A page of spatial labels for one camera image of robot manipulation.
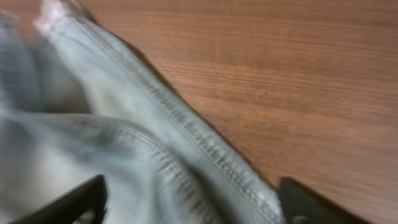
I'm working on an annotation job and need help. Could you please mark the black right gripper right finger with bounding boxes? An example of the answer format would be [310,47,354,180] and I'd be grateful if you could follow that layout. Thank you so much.
[278,177,370,224]

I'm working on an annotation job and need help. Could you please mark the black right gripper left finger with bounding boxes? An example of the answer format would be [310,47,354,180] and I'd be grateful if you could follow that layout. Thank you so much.
[11,175,108,224]

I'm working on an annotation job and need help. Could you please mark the light blue denim shorts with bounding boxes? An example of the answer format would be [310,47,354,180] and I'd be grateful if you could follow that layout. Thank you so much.
[1,1,285,223]

